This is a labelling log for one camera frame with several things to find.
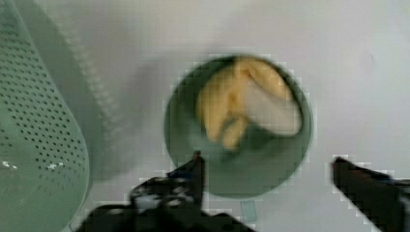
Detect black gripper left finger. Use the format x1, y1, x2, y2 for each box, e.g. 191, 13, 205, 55
75, 151, 255, 232

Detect green mug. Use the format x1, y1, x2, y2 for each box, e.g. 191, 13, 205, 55
163, 55, 314, 221

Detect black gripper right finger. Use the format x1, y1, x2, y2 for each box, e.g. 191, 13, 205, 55
332, 157, 409, 232

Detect green perforated colander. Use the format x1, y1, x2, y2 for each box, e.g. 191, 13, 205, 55
0, 0, 115, 232

